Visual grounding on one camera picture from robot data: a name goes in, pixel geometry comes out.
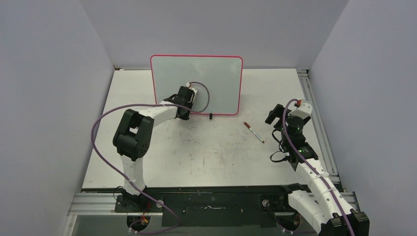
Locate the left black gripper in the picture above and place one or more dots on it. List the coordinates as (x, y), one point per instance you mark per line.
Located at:
(186, 117)

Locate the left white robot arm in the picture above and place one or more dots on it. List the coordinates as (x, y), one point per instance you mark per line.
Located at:
(133, 136)

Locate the pink framed whiteboard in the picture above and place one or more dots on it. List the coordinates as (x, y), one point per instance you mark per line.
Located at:
(217, 80)

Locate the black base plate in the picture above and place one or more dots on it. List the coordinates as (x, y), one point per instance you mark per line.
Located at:
(213, 206)

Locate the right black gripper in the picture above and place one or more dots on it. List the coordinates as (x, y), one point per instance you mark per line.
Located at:
(278, 112)

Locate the aluminium rail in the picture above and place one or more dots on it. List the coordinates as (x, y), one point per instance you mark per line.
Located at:
(93, 214)
(323, 141)

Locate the white whiteboard marker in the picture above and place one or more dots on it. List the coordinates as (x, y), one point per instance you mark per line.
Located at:
(254, 132)

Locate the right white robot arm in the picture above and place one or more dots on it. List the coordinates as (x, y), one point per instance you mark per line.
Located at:
(320, 203)

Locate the aluminium front rail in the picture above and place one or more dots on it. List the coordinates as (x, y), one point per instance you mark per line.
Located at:
(93, 214)

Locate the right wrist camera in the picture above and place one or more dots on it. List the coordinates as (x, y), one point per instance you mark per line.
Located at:
(303, 110)

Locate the aluminium right rail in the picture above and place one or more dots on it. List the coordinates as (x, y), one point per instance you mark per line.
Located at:
(323, 141)

